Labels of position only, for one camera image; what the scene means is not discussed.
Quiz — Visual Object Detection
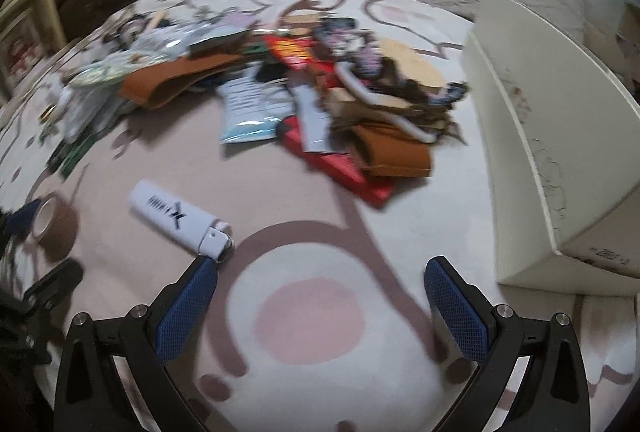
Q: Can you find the brown bandage roll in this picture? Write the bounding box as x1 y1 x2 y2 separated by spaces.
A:
30 193 79 262

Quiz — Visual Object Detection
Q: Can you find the white J-King lighter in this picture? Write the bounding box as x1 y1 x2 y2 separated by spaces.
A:
128 180 234 263

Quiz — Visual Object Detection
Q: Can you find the clear plastic pouch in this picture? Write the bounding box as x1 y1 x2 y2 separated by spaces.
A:
62 87 131 144

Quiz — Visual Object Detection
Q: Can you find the patterned bed blanket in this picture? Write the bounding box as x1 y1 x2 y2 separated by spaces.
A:
1 0 639 431

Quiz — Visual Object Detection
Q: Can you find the brown leather pouch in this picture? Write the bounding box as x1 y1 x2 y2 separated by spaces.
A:
347 121 432 178

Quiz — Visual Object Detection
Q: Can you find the orange leather pouch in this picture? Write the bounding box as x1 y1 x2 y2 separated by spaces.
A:
118 53 241 109

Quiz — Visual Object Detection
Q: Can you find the red foil packet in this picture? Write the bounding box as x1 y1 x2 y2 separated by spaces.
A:
276 116 395 209

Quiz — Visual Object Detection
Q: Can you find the white cardboard box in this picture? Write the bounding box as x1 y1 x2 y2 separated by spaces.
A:
462 0 639 297

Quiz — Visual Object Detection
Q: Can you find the white blue mask packet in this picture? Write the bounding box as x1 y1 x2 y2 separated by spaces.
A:
217 62 295 145

